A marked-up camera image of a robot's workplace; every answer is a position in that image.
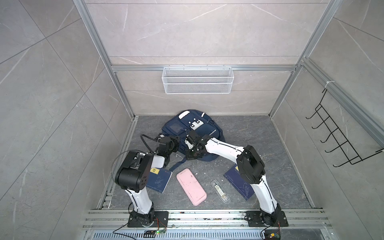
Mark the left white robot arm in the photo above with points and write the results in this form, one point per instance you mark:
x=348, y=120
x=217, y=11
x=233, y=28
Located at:
x=133, y=174

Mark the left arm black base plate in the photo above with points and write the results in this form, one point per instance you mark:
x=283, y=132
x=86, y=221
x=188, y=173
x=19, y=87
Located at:
x=152, y=219

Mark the pink pencil case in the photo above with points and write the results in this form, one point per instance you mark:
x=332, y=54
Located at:
x=192, y=187

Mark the aluminium front rail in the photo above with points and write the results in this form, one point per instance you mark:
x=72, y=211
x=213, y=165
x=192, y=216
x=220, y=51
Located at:
x=210, y=219

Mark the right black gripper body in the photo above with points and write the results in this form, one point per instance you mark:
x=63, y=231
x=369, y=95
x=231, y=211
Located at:
x=192, y=153

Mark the white wire mesh basket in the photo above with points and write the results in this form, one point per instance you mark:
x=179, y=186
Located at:
x=197, y=80

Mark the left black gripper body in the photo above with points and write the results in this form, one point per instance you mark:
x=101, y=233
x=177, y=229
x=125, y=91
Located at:
x=174, y=144

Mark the navy blue notebook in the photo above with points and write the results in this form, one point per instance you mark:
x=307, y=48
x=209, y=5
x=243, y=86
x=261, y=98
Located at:
x=158, y=179
x=240, y=185

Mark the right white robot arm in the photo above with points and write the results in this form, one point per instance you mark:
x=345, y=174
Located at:
x=250, y=165

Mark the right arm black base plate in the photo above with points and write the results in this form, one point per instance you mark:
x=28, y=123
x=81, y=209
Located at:
x=262, y=219

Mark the navy blue student backpack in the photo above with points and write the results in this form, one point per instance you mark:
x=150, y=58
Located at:
x=191, y=120

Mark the black wire hook rack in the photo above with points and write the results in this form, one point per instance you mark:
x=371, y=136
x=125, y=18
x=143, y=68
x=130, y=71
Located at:
x=340, y=138

